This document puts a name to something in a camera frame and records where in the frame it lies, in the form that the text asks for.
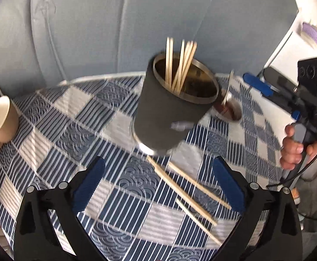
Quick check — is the beige mug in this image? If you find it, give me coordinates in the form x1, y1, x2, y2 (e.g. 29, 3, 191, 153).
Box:
0, 96, 19, 153

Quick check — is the small metal sauce dish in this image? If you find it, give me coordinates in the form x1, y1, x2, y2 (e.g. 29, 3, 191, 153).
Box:
213, 98, 242, 122

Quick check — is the grey-blue backdrop cloth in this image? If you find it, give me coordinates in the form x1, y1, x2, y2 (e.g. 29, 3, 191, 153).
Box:
0, 0, 300, 98

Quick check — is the single wooden chopstick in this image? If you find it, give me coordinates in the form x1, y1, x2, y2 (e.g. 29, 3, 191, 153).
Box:
147, 156, 218, 226
167, 162, 232, 210
175, 198, 223, 247

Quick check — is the blue patterned tablecloth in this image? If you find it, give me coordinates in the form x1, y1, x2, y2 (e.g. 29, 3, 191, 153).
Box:
0, 75, 288, 261

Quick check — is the pile of wooden chopsticks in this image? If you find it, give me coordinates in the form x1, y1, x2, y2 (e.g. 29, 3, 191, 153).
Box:
165, 37, 198, 94

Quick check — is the black utensil holder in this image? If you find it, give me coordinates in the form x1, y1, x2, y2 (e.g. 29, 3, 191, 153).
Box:
133, 53, 219, 156

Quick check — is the white board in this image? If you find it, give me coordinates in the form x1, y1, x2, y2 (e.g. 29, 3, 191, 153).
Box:
267, 30, 317, 72

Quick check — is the person's right hand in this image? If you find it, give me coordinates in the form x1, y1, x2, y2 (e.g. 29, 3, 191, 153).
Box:
280, 124, 317, 172

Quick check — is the black cable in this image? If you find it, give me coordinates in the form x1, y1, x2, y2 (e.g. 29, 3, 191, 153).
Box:
267, 130, 317, 221

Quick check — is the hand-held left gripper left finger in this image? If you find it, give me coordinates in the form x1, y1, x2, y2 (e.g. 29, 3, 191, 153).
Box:
14, 156, 106, 261

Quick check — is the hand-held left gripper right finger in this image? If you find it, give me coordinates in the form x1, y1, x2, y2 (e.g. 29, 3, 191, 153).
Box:
212, 156, 304, 261

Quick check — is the metal spoon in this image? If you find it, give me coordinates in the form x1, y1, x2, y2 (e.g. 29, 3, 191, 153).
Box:
220, 70, 235, 106

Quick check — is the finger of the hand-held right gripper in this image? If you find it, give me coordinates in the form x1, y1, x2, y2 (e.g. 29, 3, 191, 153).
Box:
243, 72, 302, 120
263, 67, 298, 96

